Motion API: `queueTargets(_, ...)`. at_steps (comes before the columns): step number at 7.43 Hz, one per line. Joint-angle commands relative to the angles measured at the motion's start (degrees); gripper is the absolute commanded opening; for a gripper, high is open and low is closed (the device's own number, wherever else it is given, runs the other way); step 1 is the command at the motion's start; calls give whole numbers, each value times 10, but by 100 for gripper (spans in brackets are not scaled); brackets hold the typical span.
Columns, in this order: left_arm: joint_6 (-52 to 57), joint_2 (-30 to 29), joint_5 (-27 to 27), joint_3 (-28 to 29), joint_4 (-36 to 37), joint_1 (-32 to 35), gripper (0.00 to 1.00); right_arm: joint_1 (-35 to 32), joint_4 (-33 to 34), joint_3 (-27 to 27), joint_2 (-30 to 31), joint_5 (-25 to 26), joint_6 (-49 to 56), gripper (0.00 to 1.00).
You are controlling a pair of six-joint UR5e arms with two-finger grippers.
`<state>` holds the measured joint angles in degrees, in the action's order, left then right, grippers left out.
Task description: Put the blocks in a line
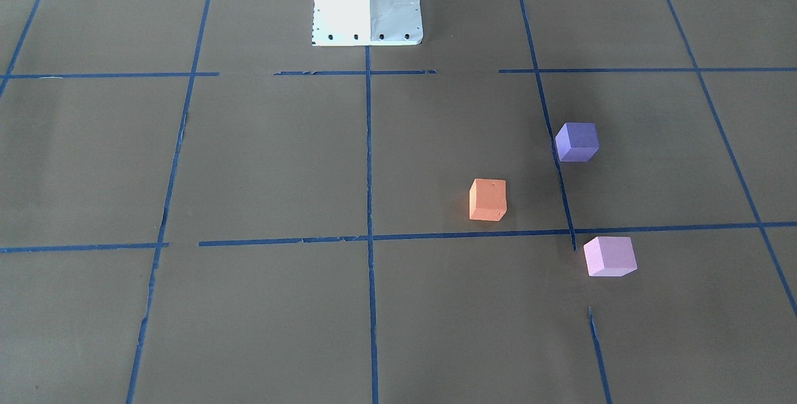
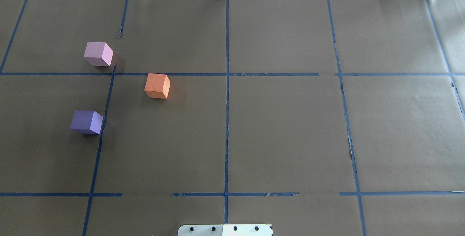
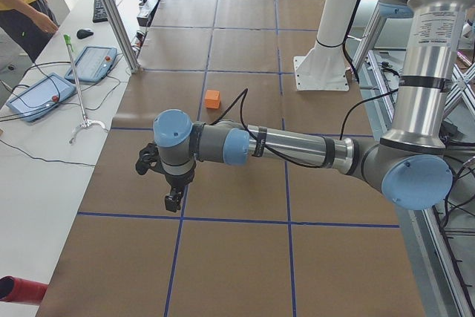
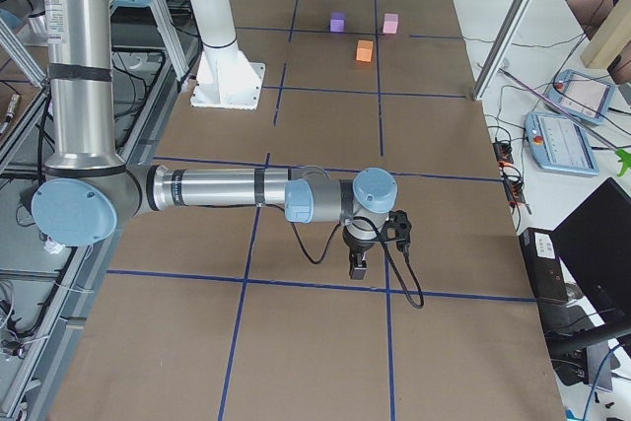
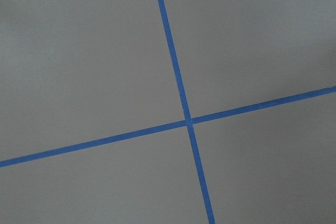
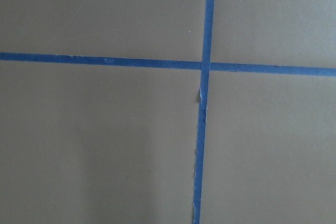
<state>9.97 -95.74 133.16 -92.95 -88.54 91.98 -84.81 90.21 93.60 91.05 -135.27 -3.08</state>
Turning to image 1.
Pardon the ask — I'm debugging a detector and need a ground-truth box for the orange foam block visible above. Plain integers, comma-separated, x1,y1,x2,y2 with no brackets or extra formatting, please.
468,178,507,222

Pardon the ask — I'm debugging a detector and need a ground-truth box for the purple foam block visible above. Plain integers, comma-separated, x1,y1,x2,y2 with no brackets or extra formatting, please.
554,121,600,162

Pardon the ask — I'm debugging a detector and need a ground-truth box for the pink foam block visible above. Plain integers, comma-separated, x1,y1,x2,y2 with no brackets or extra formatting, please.
583,236,638,277

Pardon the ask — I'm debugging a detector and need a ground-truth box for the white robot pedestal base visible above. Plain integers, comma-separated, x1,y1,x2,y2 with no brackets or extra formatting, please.
311,0,424,47

